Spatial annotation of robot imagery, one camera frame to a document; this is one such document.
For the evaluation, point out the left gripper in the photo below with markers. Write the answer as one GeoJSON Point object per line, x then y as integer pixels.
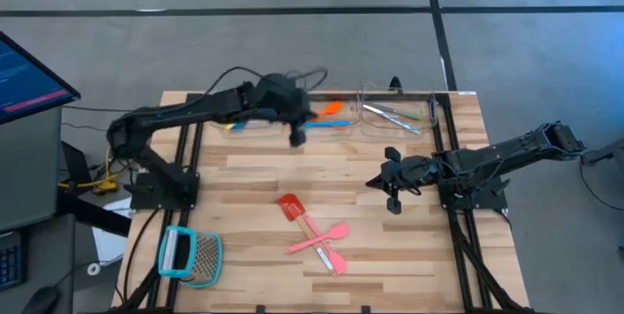
{"type": "Point", "coordinates": [273, 99]}

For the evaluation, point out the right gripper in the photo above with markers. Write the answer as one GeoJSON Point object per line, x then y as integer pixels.
{"type": "Point", "coordinates": [424, 175]}

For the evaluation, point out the orange silicone spatula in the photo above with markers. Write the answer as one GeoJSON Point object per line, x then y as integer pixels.
{"type": "Point", "coordinates": [334, 107]}

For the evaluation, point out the blue silicone spoon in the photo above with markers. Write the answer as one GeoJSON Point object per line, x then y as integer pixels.
{"type": "Point", "coordinates": [240, 125]}

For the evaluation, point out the pink silicone spoon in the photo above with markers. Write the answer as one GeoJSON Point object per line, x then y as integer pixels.
{"type": "Point", "coordinates": [339, 231]}

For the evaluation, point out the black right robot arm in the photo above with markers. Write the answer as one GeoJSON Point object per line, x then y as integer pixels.
{"type": "Point", "coordinates": [512, 153]}

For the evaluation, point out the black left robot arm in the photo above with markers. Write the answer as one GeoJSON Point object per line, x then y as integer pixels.
{"type": "Point", "coordinates": [161, 114]}

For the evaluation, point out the clear plastic bin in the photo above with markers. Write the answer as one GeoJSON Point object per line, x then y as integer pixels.
{"type": "Point", "coordinates": [265, 126]}
{"type": "Point", "coordinates": [375, 126]}
{"type": "Point", "coordinates": [336, 116]}

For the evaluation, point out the teal box grater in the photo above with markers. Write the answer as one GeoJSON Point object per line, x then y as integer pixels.
{"type": "Point", "coordinates": [209, 258]}

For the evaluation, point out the dark metal bar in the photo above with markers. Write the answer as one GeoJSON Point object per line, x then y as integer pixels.
{"type": "Point", "coordinates": [609, 150]}

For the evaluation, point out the black stand leg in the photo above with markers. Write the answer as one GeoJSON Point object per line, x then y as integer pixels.
{"type": "Point", "coordinates": [97, 216]}

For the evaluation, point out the white paper sheet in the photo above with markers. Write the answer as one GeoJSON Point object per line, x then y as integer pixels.
{"type": "Point", "coordinates": [109, 248]}

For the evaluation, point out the blue screen monitor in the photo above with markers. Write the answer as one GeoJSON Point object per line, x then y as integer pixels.
{"type": "Point", "coordinates": [29, 80]}

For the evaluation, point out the gray cabinet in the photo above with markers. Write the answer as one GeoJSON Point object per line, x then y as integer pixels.
{"type": "Point", "coordinates": [29, 172]}

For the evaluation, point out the black computer mouse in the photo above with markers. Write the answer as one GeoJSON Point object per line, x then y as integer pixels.
{"type": "Point", "coordinates": [41, 300]}

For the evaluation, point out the black keyboard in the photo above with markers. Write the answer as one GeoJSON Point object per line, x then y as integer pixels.
{"type": "Point", "coordinates": [10, 260]}

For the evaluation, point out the small black bracket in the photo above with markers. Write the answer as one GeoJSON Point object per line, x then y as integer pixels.
{"type": "Point", "coordinates": [365, 310]}
{"type": "Point", "coordinates": [261, 310]}
{"type": "Point", "coordinates": [395, 84]}

